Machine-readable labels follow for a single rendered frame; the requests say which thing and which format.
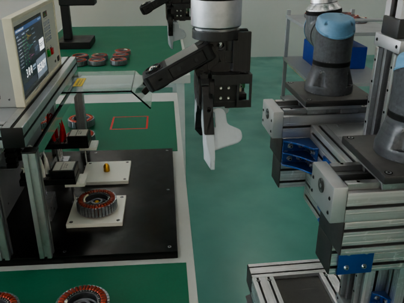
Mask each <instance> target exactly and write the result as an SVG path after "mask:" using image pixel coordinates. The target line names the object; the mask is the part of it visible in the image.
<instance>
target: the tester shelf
mask: <svg viewBox="0 0 404 303"><path fill-rule="evenodd" d="M61 63H62V64H61V65H60V66H59V68H58V69H57V70H56V71H55V73H54V74H53V75H52V76H51V77H50V78H49V80H48V81H47V82H46V83H45V84H44V86H43V87H42V88H41V90H40V91H39V92H38V93H37V94H36V95H35V97H34V98H33V99H32V101H30V103H29V104H28V105H27V106H26V108H17V107H10V108H0V148H25V146H26V145H27V143H28V142H29V141H30V139H31V138H32V136H33V134H34V133H35V132H36V130H37V129H38V127H39V125H40V124H41V123H42V121H43V120H44V118H45V116H46V115H47V114H48V112H49V111H50V109H51V107H52V106H53V105H54V103H55V102H56V100H57V98H58V97H59V96H60V94H61V93H62V91H63V89H64V88H65V87H66V85H67V84H68V83H69V81H70V80H71V78H72V76H73V75H74V74H75V72H76V71H77V69H78V67H77V61H76V57H61Z"/></svg>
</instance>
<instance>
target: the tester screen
mask: <svg viewBox="0 0 404 303"><path fill-rule="evenodd" d="M14 32H15V36H16V43H17V51H18V55H19V62H20V69H21V74H22V80H23V88H24V92H25V87H24V85H25V84H26V83H27V82H28V81H29V80H30V79H31V78H32V77H33V76H34V75H35V74H36V73H37V80H36V81H35V82H34V83H33V84H32V85H31V86H30V87H29V88H28V90H27V91H26V92H25V96H26V95H27V94H28V93H29V92H30V91H31V90H32V89H33V88H34V86H35V85H36V84H37V83H38V82H39V80H40V79H41V78H42V77H43V76H44V75H45V74H46V73H47V72H48V70H46V71H45V73H44V74H43V75H42V76H41V77H40V79H38V71H37V63H36V60H37V59H38V58H39V57H40V56H41V55H42V54H43V53H45V48H43V49H42V50H41V51H40V52H39V53H38V54H37V55H35V50H34V43H35V42H37V41H38V40H39V39H41V38H42V37H43V31H42V25H41V17H40V16H39V17H37V18H35V19H34V20H32V21H30V22H28V23H27V24H25V25H24V26H22V27H20V28H19V29H17V30H15V31H14ZM31 64H32V69H33V74H32V75H31V76H30V77H29V78H28V79H27V77H26V69H27V68H28V67H29V66H30V65H31Z"/></svg>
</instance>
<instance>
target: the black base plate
mask: <svg viewBox="0 0 404 303"><path fill-rule="evenodd" d="M63 156H70V158H71V161H78V165H79V169H80V174H83V173H84V170H85V167H84V166H85V156H84V154H81V153H80V151H63ZM109 161H131V168H130V176H129V184H117V185H85V186H83V187H74V188H75V197H79V196H80V195H81V194H83V193H84V192H87V191H90V190H93V189H95V190H96V189H106V190H109V191H112V192H114V193H115V194H116V195H126V206H125V211H124V220H123V226H112V227H84V228H66V223H67V220H68V218H69V215H70V211H71V209H72V206H73V204H72V201H73V195H72V187H66V188H65V185H49V186H46V191H47V192H53V191H55V194H56V199H57V206H58V208H57V211H56V212H55V215H54V218H53V220H52V221H50V226H51V230H52V238H53V243H54V250H55V252H54V254H53V257H52V258H51V259H48V258H47V257H45V258H44V259H40V257H39V253H38V246H37V239H36V235H35V229H34V222H33V218H32V212H31V205H30V200H29V194H28V187H27V186H25V187H24V189H23V191H22V192H21V194H20V196H19V198H18V199H17V201H16V203H15V205H14V206H13V208H12V210H11V212H10V214H9V215H8V217H7V224H8V229H9V233H10V239H11V244H12V248H13V255H12V256H11V259H10V260H5V259H2V261H0V267H1V266H26V265H51V264H64V263H88V262H113V261H126V260H151V259H175V258H178V250H177V227H176V204H175V192H174V168H173V149H172V148H156V149H136V150H98V151H89V153H87V162H109Z"/></svg>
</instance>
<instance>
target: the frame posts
mask: <svg viewBox="0 0 404 303"><path fill-rule="evenodd" d="M74 102H75V112H76V122H77V128H78V129H87V118H86V112H85V101H84V94H83V93H76V95H75V97H74ZM56 109H57V107H56V102H55V103H54V105H53V106H52V107H51V109H50V111H49V112H48V114H50V113H51V114H54V112H55V111H56ZM21 154H22V159H23V166H24V170H25V177H26V184H27V187H28V194H29V200H30V205H31V212H32V218H33V222H34V229H35V235H36V239H37V246H38V253H39V257H40V259H44V258H45V257H47V258H48V259H51V258H52V257H53V254H54V252H55V250H54V243H53V238H52V230H51V224H50V219H49V211H48V207H47V199H46V192H45V188H44V180H43V173H42V168H41V161H40V154H39V149H38V147H25V148H24V149H23V150H22V152H21ZM12 255H13V248H12V244H11V239H10V233H9V229H8V224H7V218H6V214H5V209H4V204H3V200H2V194H1V189H0V261H2V259H5V260H10V259H11V256H12Z"/></svg>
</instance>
